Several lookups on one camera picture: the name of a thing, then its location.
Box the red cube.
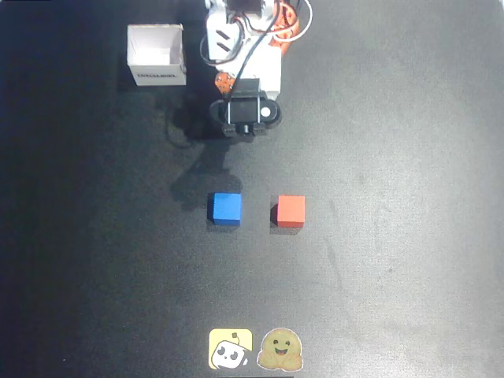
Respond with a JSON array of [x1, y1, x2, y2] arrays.
[[276, 195, 306, 228]]

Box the white robot arm orange joints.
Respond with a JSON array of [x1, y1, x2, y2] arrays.
[[200, 0, 314, 68]]

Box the white cardboard box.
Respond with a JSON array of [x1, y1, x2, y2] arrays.
[[126, 23, 187, 87]]

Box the blue cube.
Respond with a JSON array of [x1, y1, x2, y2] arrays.
[[207, 192, 243, 227]]

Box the yellow robot sticker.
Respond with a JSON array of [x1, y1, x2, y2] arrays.
[[208, 328, 254, 370]]

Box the hugging face emoji sticker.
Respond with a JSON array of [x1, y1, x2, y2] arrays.
[[257, 327, 304, 372]]

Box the black cable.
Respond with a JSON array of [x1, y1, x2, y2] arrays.
[[224, 0, 285, 124]]

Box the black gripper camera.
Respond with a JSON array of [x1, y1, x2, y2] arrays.
[[209, 78, 283, 143]]

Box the white cable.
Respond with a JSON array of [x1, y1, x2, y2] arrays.
[[273, 0, 314, 42]]

